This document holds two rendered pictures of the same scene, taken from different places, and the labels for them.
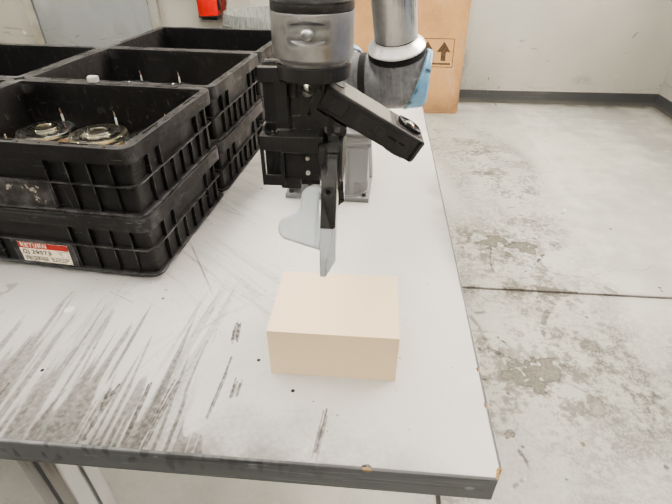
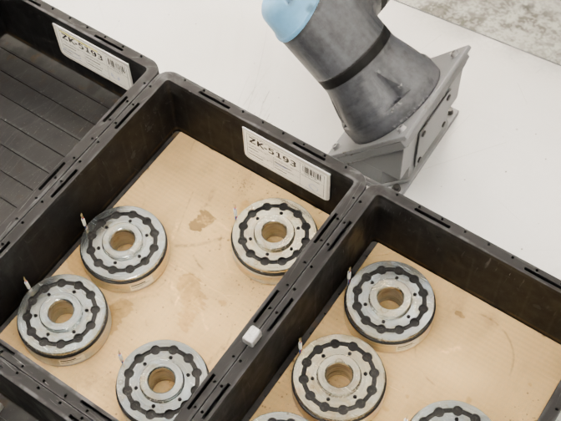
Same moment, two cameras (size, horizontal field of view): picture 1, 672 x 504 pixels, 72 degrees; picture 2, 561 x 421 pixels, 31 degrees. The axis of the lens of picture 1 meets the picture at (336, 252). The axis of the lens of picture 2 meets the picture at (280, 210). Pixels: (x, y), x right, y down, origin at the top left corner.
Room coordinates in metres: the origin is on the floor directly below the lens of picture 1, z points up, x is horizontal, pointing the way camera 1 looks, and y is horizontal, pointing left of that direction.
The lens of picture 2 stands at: (0.68, 0.85, 1.91)
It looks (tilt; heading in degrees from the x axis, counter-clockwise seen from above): 58 degrees down; 297
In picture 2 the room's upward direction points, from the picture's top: 3 degrees counter-clockwise
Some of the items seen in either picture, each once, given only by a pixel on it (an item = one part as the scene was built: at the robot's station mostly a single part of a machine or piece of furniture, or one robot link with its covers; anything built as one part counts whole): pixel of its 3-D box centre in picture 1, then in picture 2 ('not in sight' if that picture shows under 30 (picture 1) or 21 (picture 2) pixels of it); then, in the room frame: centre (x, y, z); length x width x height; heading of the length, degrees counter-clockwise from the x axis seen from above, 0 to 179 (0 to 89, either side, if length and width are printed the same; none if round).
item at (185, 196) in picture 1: (93, 198); not in sight; (0.77, 0.45, 0.76); 0.40 x 0.30 x 0.12; 81
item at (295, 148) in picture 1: (307, 123); not in sight; (0.46, 0.03, 1.01); 0.09 x 0.08 x 0.12; 85
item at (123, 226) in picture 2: not in sight; (122, 240); (1.13, 0.39, 0.86); 0.05 x 0.05 x 0.01
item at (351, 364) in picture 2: (97, 131); (339, 375); (0.83, 0.44, 0.86); 0.05 x 0.05 x 0.01
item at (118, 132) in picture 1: (98, 134); (338, 377); (0.83, 0.44, 0.86); 0.10 x 0.10 x 0.01
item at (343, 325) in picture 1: (336, 323); not in sight; (0.46, 0.00, 0.74); 0.16 x 0.12 x 0.07; 85
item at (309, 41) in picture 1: (312, 37); not in sight; (0.46, 0.02, 1.09); 0.08 x 0.08 x 0.05
